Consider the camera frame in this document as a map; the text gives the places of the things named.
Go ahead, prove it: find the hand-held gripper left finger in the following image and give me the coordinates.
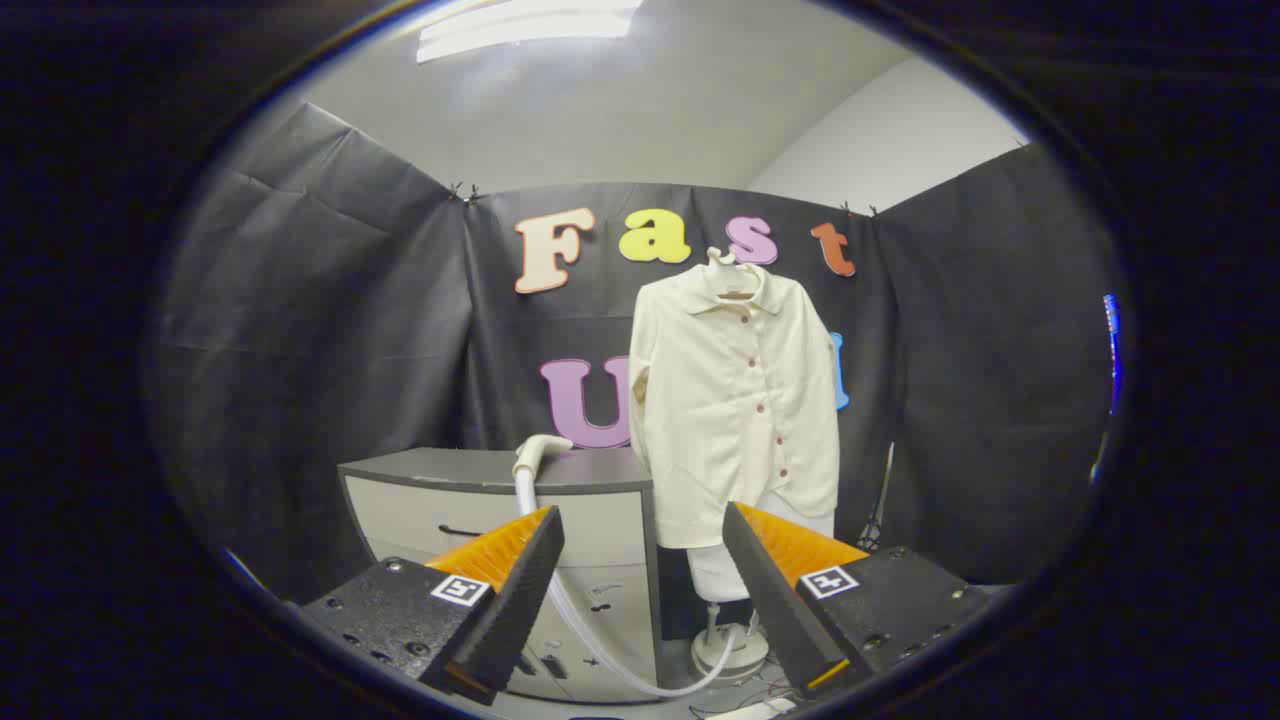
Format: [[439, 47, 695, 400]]
[[300, 505, 566, 706]]

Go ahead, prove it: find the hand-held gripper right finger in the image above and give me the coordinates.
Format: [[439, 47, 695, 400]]
[[722, 501, 991, 699]]

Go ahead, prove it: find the white garment steamer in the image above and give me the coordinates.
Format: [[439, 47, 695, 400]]
[[512, 435, 743, 699]]

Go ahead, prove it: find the cream button shirt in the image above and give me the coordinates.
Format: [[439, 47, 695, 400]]
[[628, 262, 841, 549]]

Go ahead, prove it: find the white clothes hanger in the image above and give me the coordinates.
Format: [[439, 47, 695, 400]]
[[703, 247, 761, 301]]

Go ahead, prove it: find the grey drawer cabinet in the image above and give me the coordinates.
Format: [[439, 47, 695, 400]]
[[338, 447, 663, 704]]

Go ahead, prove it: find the white power strip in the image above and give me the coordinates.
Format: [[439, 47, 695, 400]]
[[705, 698, 796, 720]]

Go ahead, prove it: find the dark tripod stand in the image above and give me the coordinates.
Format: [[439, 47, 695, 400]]
[[858, 440, 896, 553]]

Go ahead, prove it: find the blue lit screen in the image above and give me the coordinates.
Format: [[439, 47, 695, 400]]
[[1103, 293, 1123, 416]]

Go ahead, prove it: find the ceiling light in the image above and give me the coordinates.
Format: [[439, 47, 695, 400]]
[[415, 0, 646, 64]]

